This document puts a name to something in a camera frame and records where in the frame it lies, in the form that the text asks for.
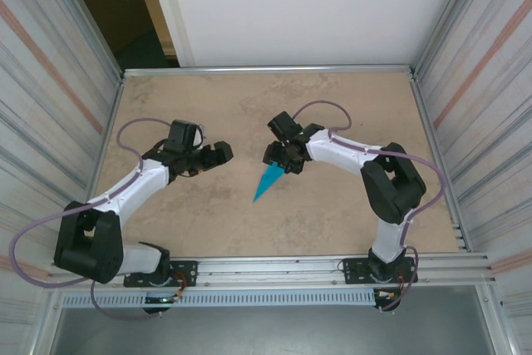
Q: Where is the white door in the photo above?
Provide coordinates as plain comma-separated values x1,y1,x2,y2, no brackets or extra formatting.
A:
143,0,196,68

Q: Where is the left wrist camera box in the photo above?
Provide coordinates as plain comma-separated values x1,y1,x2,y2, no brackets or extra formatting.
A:
194,123,209,149

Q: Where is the long aluminium table edge rail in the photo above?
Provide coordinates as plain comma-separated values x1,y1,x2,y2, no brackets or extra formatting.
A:
122,64,416,80

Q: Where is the short aluminium side rail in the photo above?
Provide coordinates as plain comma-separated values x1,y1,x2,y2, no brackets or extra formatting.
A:
74,74,126,259
409,71,473,253

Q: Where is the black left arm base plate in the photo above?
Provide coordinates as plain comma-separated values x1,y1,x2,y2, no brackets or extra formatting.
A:
123,259,199,288

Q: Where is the wide aluminium frame rail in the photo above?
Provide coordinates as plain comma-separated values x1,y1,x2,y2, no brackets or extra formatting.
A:
49,251,498,289

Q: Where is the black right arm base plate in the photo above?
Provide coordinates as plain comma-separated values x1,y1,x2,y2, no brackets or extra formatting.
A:
341,257,416,285

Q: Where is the translucent ribbed enclosure panel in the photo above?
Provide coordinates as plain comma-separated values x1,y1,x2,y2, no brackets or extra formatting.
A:
415,0,532,331
0,0,126,355

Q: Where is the grey slotted cable duct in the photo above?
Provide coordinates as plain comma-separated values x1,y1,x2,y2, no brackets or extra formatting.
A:
62,288,377,307

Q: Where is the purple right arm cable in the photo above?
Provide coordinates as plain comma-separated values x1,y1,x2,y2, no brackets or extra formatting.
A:
293,100,448,313

